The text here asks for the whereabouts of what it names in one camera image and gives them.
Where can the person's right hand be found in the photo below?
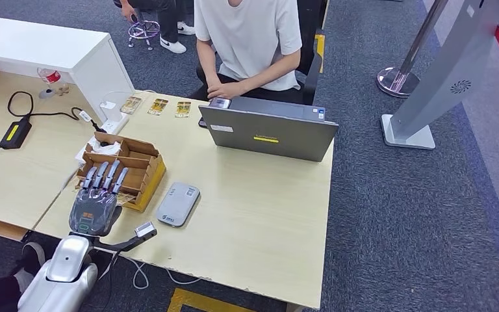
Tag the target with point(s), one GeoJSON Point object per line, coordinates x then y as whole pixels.
{"type": "Point", "coordinates": [211, 90]}

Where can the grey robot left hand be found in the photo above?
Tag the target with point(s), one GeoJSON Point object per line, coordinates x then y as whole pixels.
{"type": "Point", "coordinates": [94, 211]}

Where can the person's left hand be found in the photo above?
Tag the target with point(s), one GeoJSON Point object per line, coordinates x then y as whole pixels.
{"type": "Point", "coordinates": [232, 90]}

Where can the yellow patterned card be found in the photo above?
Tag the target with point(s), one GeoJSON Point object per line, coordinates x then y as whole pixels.
{"type": "Point", "coordinates": [158, 106]}
{"type": "Point", "coordinates": [131, 105]}
{"type": "Point", "coordinates": [183, 109]}

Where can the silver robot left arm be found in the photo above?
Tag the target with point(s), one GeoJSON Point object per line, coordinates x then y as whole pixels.
{"type": "Point", "coordinates": [60, 275]}

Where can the white room key card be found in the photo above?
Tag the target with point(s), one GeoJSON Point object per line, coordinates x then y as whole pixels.
{"type": "Point", "coordinates": [125, 199]}

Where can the grey card reader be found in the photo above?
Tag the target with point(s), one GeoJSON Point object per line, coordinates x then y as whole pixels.
{"type": "Point", "coordinates": [178, 205]}

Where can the dark phone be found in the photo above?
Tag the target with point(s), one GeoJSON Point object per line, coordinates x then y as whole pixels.
{"type": "Point", "coordinates": [220, 103]}

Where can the black phone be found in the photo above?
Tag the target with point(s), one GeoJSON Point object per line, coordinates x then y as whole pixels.
{"type": "Point", "coordinates": [203, 123]}

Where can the grey laptop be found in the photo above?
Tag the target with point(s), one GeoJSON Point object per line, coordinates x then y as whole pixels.
{"type": "Point", "coordinates": [271, 136]}

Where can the cardboard desk organizer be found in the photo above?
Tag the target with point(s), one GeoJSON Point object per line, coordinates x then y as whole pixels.
{"type": "Point", "coordinates": [139, 159]}

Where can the white power strip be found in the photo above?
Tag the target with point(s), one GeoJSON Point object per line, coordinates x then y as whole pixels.
{"type": "Point", "coordinates": [115, 127]}

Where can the black chair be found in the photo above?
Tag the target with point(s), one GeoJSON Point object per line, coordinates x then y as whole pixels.
{"type": "Point", "coordinates": [309, 43]}

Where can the white charger plug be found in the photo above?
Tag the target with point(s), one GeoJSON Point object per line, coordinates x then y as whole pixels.
{"type": "Point", "coordinates": [109, 109]}

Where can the black power adapter yellow label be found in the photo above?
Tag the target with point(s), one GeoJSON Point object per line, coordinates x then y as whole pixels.
{"type": "Point", "coordinates": [15, 133]}

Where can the small beige figure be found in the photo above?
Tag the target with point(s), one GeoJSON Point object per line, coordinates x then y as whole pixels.
{"type": "Point", "coordinates": [63, 90]}

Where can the small grey round object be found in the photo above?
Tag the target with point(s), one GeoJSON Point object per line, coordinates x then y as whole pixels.
{"type": "Point", "coordinates": [46, 93]}

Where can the clear bottle red label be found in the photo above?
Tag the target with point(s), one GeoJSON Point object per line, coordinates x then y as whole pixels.
{"type": "Point", "coordinates": [51, 76]}

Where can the white counter shelf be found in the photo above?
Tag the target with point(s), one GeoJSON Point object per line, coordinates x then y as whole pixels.
{"type": "Point", "coordinates": [38, 43]}

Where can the grey kiosk stand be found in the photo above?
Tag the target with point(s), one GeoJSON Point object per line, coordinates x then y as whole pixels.
{"type": "Point", "coordinates": [447, 64]}

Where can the black camera bracket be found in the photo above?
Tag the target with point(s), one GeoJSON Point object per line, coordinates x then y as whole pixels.
{"type": "Point", "coordinates": [122, 246]}

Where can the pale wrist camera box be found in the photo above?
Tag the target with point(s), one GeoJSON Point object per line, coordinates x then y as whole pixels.
{"type": "Point", "coordinates": [145, 230]}

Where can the chrome stanchion post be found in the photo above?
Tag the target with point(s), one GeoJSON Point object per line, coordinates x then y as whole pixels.
{"type": "Point", "coordinates": [398, 80]}

